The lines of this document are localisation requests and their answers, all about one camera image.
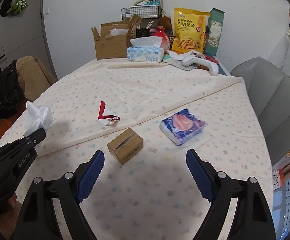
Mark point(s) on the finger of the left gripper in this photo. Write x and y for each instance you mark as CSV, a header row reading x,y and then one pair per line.
x,y
36,137

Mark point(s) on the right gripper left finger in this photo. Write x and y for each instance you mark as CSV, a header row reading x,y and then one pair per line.
x,y
37,218

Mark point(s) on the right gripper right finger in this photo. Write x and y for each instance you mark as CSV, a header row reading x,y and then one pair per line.
x,y
252,218

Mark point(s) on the white tissue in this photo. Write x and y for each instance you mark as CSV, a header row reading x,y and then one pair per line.
x,y
38,117

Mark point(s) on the red white torn wrapper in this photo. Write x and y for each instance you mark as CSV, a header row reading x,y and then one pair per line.
x,y
105,116

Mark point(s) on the small brown cardboard box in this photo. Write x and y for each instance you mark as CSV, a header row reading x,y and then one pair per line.
x,y
125,146

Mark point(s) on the orange white box on floor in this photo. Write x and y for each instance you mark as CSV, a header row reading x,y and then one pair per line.
x,y
277,179

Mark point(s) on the brown jacket on chair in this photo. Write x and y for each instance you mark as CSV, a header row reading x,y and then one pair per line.
x,y
25,78

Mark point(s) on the floral cream tablecloth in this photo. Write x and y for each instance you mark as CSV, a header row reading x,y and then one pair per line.
x,y
153,195

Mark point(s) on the blue purple tissue pack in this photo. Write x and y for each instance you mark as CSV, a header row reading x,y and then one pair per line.
x,y
181,126

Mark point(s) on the grey upholstered chair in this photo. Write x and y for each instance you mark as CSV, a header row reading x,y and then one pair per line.
x,y
268,89

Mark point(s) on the open brown cardboard box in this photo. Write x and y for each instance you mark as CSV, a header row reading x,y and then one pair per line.
x,y
114,39

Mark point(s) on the blue white tissue box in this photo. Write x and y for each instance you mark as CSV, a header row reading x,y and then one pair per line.
x,y
145,49

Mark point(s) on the red white vase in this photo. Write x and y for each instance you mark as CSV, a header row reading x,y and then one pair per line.
x,y
165,43

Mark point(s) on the white hanging bag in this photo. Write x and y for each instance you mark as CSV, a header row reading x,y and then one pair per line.
x,y
280,56

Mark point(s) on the red pen tool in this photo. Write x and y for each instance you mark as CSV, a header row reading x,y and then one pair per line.
x,y
211,58

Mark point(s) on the white game controller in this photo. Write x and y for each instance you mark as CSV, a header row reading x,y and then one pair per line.
x,y
192,59

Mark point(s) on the yellow snack bag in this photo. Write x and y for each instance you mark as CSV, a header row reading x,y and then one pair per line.
x,y
189,29

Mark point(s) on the green tall box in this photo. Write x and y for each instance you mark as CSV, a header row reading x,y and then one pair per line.
x,y
215,24

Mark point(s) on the black wire basket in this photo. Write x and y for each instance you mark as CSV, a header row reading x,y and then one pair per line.
x,y
143,11

